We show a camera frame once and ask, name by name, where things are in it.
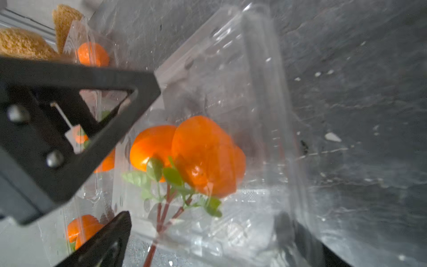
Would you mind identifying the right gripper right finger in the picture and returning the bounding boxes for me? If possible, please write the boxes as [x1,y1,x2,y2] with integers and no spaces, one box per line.
[274,213,350,267]

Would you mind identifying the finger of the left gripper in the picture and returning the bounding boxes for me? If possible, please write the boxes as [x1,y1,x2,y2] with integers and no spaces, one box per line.
[1,57,161,225]

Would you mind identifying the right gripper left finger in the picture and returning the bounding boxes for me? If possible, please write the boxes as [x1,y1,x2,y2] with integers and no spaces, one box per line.
[56,211,132,267]

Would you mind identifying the clear clamshell container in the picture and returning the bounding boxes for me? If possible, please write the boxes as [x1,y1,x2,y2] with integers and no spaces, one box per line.
[54,89,140,202]
[37,197,109,267]
[112,3,324,267]
[63,19,119,67]

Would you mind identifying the leafy twin oranges container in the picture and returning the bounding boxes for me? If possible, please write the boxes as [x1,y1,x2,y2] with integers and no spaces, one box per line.
[67,215,104,251]
[113,115,246,267]

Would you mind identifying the orange in middle container lower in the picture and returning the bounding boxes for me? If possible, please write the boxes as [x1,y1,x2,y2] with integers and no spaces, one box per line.
[94,149,116,173]

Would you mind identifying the orange in far container right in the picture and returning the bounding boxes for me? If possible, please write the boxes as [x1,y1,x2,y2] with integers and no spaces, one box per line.
[77,42,110,67]

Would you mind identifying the brown teddy bear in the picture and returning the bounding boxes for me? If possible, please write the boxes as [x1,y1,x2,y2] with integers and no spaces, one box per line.
[1,4,83,61]

